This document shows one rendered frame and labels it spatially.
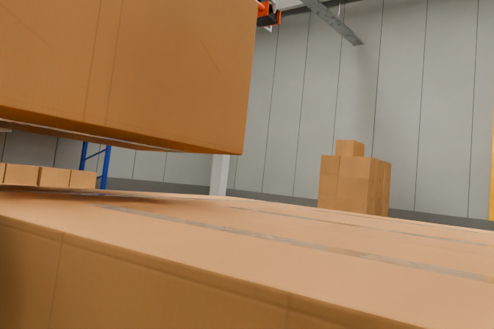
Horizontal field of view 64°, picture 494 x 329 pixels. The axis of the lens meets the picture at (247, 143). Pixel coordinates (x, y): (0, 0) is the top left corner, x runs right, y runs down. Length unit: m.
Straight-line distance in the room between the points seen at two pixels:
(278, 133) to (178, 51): 11.06
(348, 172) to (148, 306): 7.41
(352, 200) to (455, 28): 5.12
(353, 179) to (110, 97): 7.06
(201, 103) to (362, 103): 10.02
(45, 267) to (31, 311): 0.04
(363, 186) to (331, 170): 0.73
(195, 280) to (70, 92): 0.45
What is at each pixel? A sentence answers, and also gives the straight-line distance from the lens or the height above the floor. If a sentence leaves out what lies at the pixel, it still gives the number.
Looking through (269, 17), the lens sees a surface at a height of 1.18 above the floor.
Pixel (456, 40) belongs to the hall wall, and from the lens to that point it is 10.61.
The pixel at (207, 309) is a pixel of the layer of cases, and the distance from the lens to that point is 0.29.
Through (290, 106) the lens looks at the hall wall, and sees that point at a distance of 11.80.
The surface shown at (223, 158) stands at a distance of 4.00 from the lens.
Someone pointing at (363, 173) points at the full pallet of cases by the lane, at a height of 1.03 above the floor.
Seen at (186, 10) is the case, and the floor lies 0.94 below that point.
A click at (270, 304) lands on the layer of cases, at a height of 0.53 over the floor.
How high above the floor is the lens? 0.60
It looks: 6 degrees up
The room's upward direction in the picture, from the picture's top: 6 degrees clockwise
